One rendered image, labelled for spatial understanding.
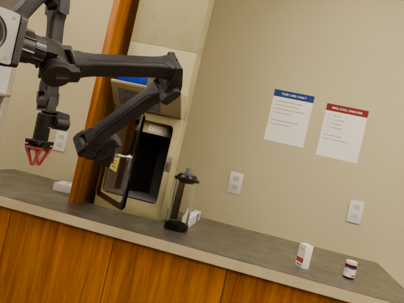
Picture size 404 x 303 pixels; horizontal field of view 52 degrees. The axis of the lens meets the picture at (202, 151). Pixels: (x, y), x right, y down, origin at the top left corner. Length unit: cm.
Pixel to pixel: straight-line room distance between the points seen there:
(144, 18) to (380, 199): 146
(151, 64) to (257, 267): 79
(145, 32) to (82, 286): 112
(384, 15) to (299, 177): 94
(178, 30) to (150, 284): 109
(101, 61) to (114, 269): 84
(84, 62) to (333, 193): 150
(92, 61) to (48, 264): 92
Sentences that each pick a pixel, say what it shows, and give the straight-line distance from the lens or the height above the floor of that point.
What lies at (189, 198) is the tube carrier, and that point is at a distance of 174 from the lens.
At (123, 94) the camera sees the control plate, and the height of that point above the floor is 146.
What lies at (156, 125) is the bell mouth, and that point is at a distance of 191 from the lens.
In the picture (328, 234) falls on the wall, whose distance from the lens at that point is 227.
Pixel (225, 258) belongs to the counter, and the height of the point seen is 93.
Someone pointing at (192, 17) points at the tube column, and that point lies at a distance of 194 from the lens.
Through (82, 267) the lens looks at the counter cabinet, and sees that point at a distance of 174.
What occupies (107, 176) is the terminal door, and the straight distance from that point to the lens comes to 185.
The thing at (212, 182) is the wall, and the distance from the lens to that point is 225.
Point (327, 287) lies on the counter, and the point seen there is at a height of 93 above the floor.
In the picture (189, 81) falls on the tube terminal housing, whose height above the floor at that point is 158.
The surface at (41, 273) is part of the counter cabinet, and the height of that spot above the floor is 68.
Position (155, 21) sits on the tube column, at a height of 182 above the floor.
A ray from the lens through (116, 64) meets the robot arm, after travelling 120.
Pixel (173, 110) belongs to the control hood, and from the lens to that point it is 181.
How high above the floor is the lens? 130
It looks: level
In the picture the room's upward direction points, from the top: 13 degrees clockwise
